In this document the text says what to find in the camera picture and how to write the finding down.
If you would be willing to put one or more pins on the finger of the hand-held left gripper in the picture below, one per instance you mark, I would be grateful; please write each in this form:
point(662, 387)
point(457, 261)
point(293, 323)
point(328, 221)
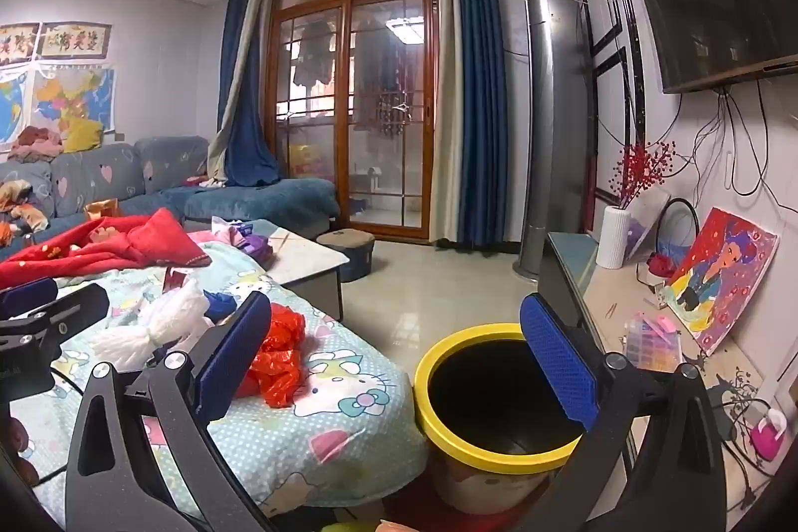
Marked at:
point(28, 295)
point(81, 311)

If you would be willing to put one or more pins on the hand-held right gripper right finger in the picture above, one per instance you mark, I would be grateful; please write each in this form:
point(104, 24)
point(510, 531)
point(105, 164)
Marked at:
point(558, 357)

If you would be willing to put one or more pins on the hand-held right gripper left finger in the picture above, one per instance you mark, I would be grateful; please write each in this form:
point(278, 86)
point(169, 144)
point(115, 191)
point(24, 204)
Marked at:
point(234, 351)

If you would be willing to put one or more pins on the red plastic bag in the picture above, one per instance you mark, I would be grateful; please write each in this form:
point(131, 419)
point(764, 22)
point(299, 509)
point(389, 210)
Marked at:
point(280, 345)

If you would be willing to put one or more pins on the blue wrapper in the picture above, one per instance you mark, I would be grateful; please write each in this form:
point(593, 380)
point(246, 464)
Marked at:
point(218, 306)

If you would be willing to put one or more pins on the white plastic bag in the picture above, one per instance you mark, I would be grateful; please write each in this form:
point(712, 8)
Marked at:
point(156, 329)

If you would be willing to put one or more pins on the yellow-rimmed trash bin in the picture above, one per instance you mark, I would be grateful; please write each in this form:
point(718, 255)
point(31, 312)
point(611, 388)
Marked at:
point(430, 370)

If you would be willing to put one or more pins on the person's left hand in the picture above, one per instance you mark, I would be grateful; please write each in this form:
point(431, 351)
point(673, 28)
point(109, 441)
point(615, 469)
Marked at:
point(15, 438)

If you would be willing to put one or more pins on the television cabinet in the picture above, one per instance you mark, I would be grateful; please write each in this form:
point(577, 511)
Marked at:
point(617, 295)

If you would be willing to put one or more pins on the colourful patterned clothes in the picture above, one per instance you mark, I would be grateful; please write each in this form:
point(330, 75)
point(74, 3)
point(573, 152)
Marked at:
point(19, 208)

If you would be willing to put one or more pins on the small red packet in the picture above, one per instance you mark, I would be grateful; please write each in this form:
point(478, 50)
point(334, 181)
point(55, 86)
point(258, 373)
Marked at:
point(174, 279)

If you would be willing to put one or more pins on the clear bead organiser box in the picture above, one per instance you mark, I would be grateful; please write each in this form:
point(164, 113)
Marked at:
point(651, 342)

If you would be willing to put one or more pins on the red cloth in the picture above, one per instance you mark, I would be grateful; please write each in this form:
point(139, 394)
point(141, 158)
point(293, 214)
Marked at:
point(156, 242)

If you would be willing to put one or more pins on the golden box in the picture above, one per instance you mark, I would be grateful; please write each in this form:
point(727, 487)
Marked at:
point(101, 209)

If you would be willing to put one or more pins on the purple cloth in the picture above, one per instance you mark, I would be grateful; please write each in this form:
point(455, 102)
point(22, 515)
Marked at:
point(255, 245)

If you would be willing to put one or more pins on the pink cloth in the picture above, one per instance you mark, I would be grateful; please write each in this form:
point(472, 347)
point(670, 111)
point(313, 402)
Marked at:
point(212, 236)

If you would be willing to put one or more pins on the white coffee table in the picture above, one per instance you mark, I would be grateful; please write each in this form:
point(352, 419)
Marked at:
point(305, 258)

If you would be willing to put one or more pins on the cartoon cat printed blanket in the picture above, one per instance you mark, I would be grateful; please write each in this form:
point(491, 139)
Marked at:
point(349, 382)

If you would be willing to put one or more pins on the white ribbed vase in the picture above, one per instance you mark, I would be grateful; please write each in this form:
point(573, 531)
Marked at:
point(613, 236)

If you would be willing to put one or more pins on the red yarn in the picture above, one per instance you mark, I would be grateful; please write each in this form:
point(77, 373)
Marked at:
point(662, 264)

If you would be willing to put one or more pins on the blue storage stool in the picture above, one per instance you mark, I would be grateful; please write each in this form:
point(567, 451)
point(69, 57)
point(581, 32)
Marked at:
point(346, 251)

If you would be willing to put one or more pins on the blue-grey sofa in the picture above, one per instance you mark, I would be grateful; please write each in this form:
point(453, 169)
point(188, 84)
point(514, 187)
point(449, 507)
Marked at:
point(249, 201)

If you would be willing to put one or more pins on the pile of reddish clothes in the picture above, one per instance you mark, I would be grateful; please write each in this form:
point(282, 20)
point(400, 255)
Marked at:
point(37, 142)

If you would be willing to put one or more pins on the leaning framed picture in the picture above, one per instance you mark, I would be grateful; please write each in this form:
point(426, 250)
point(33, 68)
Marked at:
point(648, 223)

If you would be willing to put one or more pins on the yellow pillow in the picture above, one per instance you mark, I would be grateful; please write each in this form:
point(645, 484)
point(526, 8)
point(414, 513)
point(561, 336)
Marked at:
point(83, 135)

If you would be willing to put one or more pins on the colourful figure painting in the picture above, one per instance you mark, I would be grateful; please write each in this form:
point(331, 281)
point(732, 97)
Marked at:
point(723, 270)

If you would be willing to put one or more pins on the blue and beige curtain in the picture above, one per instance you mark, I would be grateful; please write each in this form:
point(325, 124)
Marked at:
point(246, 133)
point(477, 89)

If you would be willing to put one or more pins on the grey standing air conditioner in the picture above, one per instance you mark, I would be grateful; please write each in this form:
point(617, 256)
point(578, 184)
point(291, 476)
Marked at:
point(552, 133)

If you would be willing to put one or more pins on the wooden sliding glass door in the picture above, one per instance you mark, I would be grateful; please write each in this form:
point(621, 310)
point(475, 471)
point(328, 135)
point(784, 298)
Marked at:
point(346, 102)

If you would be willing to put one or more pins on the world wall map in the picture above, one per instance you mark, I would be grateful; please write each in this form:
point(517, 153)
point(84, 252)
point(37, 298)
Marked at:
point(12, 108)

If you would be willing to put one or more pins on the country wall map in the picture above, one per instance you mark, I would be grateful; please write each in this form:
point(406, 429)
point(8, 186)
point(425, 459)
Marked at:
point(72, 99)

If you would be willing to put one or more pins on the framed embroidery wall poster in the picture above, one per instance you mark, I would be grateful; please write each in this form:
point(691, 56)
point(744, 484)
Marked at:
point(75, 39)
point(17, 44)

